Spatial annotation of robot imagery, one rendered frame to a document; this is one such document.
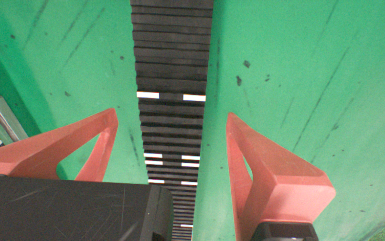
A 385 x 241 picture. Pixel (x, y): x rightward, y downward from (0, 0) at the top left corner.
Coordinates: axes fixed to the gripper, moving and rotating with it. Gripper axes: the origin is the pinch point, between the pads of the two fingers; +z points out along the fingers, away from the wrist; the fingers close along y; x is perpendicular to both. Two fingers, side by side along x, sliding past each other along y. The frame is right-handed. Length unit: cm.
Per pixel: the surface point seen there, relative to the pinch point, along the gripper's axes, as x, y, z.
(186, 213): 16.1, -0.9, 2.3
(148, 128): 2.3, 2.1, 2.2
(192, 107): 0.3, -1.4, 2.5
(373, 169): 10.4, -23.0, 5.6
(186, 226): 20.1, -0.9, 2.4
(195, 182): 9.3, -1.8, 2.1
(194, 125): 2.0, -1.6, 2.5
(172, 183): 9.6, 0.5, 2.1
